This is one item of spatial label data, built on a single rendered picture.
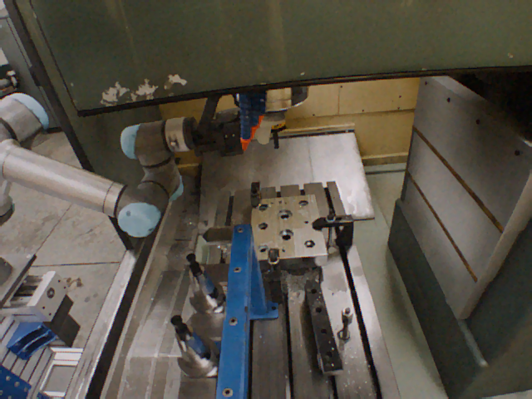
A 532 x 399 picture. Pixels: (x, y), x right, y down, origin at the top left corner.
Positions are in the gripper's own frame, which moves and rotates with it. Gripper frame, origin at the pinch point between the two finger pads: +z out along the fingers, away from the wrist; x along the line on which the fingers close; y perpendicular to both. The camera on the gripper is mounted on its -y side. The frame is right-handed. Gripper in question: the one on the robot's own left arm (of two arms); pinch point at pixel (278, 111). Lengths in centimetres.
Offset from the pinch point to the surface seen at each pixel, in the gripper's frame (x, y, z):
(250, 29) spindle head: 32.4, -21.2, -1.3
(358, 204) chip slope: -57, 77, 34
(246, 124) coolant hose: 19.6, -6.6, -4.8
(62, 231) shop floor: -135, 138, -214
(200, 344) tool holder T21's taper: 41.8, 15.3, -14.4
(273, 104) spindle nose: 7.8, -4.7, -0.8
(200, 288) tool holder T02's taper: 32.1, 15.1, -15.8
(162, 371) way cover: 25, 65, -44
